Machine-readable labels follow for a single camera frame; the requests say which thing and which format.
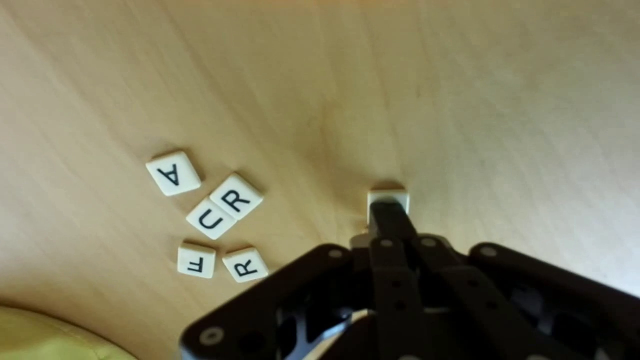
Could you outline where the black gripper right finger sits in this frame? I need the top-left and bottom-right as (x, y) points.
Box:
(386, 200), (640, 360)

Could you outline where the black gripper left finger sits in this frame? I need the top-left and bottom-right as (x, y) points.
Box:
(178, 200), (433, 360)

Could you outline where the white letter R tile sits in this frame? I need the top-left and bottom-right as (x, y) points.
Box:
(220, 243), (273, 286)
(207, 172), (266, 223)

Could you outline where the white letter F tile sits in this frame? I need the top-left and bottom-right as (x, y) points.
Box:
(174, 242), (220, 281)

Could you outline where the white letter A tile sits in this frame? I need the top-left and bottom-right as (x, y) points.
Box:
(145, 147), (205, 197)

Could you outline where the yellow plastic bowl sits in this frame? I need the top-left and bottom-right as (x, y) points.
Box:
(0, 304), (140, 360)

